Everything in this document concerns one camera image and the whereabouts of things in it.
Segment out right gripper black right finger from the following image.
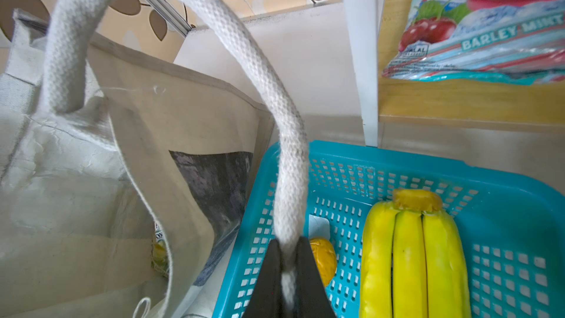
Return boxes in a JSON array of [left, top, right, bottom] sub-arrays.
[[293, 237, 335, 318]]

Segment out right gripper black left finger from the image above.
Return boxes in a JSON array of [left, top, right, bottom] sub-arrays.
[[243, 239, 283, 318]]

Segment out white fabric grocery bag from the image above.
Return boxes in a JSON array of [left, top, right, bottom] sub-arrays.
[[1, 0, 308, 317]]

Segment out green snack bag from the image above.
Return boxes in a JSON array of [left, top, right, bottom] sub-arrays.
[[151, 222, 169, 278]]

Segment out teal candy bag lower shelf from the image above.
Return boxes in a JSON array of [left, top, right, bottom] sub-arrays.
[[383, 0, 564, 85]]

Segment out yellow mango fruit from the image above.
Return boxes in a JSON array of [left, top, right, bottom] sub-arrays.
[[310, 238, 337, 287]]

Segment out teal plastic basket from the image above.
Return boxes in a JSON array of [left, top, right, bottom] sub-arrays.
[[211, 140, 565, 318]]

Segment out white wire shelf rack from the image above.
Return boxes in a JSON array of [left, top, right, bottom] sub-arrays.
[[343, 0, 564, 147]]

